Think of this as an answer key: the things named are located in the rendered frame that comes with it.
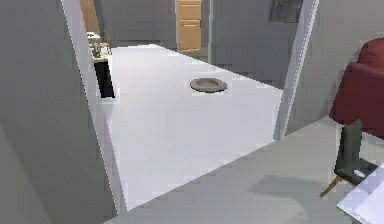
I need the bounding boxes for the grey round floor disc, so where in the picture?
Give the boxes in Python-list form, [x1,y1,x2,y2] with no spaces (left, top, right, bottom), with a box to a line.
[189,77,228,94]

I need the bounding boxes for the light wooden cupboard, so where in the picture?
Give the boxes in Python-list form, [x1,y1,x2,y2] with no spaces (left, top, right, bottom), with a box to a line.
[176,0,203,53]

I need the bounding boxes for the black cabinet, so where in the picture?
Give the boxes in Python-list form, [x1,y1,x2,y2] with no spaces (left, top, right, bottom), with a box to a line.
[92,55,116,99]

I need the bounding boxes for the small brown figure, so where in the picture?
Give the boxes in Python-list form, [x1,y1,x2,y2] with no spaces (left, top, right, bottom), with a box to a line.
[91,41,103,58]

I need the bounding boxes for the orange wooden door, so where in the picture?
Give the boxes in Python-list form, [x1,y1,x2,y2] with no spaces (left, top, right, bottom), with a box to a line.
[79,0,100,34]

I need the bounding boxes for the dark grey chair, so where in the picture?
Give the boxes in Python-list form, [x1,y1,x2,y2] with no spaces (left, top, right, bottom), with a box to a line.
[319,119,380,198]

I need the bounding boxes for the red armchair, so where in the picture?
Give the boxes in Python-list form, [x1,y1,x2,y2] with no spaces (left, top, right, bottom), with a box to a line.
[329,37,384,140]

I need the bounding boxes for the pale glass table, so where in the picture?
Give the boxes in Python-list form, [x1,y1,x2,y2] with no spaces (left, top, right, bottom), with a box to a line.
[336,163,384,224]

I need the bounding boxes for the dark framed wall picture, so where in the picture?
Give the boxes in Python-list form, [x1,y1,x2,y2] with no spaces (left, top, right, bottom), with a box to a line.
[268,0,304,24]

